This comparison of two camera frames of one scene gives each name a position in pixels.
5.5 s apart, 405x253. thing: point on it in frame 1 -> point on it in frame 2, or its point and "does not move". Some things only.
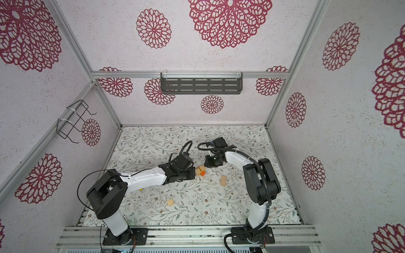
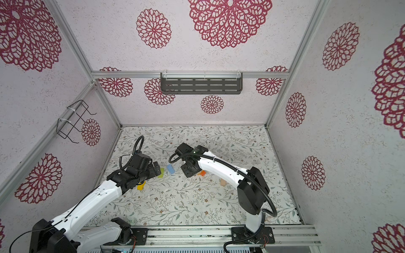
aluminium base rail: (187, 236) does not move
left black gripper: (192, 172) -> (152, 172)
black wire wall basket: (71, 117) does not move
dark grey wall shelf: (201, 83) does not move
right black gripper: (209, 163) -> (187, 173)
